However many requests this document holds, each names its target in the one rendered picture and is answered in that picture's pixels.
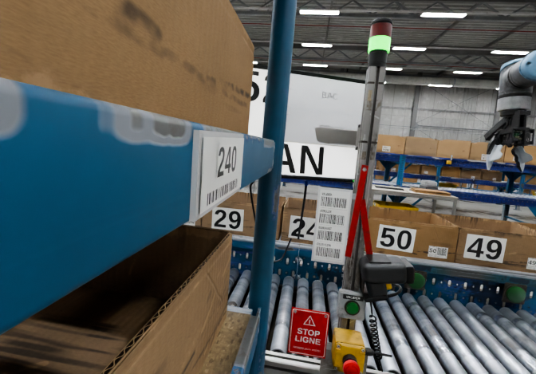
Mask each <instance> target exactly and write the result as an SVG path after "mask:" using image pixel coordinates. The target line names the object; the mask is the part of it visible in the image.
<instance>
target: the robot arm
mask: <svg viewBox="0 0 536 374"><path fill-rule="evenodd" d="M499 76H500V78H499V95H498V103H497V112H500V117H503V118H502V119H501V120H500V121H499V122H498V123H497V124H496V125H495V126H494V127H493V128H491V129H490V130H489V131H488V132H487V133H486V134H485V135H484V137H485V140H488V141H489V143H488V145H487V170H490V169H491V167H492V164H493V161H495V160H497V159H500V158H501V157H502V155H503V154H502V153H501V149H502V147H503V146H504V145H507V147H509V148H512V146H513V145H514V147H513V148H512V150H511V153H512V155H513V156H514V161H515V162H516V167H517V169H519V170H520V172H522V171H523V170H524V167H525V163H526V162H529V161H531V160H532V159H533V157H532V155H530V154H528V153H526V152H525V150H524V146H528V145H530V144H534V129H532V128H526V117H527V116H529V115H530V114H531V111H530V107H531V98H532V92H533V85H536V50H535V51H534V52H532V53H529V54H528V55H526V56H525V57H524V58H520V59H515V60H513V61H509V62H507V63H505V64H504V65H502V67H501V69H500V72H499ZM531 133H533V134H532V141H530V134H531Z"/></svg>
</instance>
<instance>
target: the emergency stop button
mask: <svg viewBox="0 0 536 374"><path fill-rule="evenodd" d="M342 369H343V372H344V374H360V370H361V369H360V366H359V364H358V363H357V362H356V361H354V360H347V361H346V362H344V363H343V367H342Z"/></svg>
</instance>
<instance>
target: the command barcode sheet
mask: <svg viewBox="0 0 536 374"><path fill-rule="evenodd" d="M356 195H357V194H353V190H346V189H338V188H330V187H319V188H318V196H317V210H316V218H315V227H314V234H313V249H312V257H311V261H316V262H327V263H333V264H339V265H344V264H345V251H346V244H347V237H348V229H349V216H350V209H351V202H352V199H356Z"/></svg>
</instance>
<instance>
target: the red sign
mask: <svg viewBox="0 0 536 374"><path fill-rule="evenodd" d="M329 316H330V313H327V312H322V311H317V310H311V309H302V308H296V307H292V311H291V320H290V335H289V344H288V352H291V353H297V354H301V355H306V356H314V357H318V358H323V359H325V352H326V349H328V350H331V348H332V342H328V341H327V337H328V330H329Z"/></svg>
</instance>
